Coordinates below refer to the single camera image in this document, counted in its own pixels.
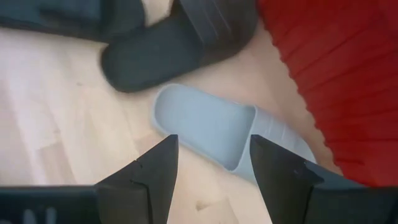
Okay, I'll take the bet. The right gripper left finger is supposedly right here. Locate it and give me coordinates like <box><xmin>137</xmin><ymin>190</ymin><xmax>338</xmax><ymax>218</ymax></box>
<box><xmin>94</xmin><ymin>134</ymin><xmax>180</xmax><ymax>224</ymax></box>

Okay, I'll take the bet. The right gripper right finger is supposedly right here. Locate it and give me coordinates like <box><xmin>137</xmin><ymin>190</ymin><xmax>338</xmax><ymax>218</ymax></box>
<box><xmin>249</xmin><ymin>134</ymin><xmax>325</xmax><ymax>224</ymax></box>

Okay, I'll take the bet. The grey rubber slide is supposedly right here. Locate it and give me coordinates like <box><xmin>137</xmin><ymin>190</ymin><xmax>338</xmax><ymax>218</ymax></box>
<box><xmin>151</xmin><ymin>83</ymin><xmax>318</xmax><ymax>185</ymax></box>

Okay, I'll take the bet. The black rubber slide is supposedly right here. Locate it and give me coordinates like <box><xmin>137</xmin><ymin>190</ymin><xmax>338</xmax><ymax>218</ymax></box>
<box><xmin>99</xmin><ymin>0</ymin><xmax>259</xmax><ymax>94</ymax></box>
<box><xmin>0</xmin><ymin>0</ymin><xmax>146</xmax><ymax>44</ymax></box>

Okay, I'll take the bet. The red plastic bin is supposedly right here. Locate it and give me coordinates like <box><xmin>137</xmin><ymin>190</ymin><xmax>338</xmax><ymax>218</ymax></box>
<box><xmin>257</xmin><ymin>0</ymin><xmax>398</xmax><ymax>188</ymax></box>

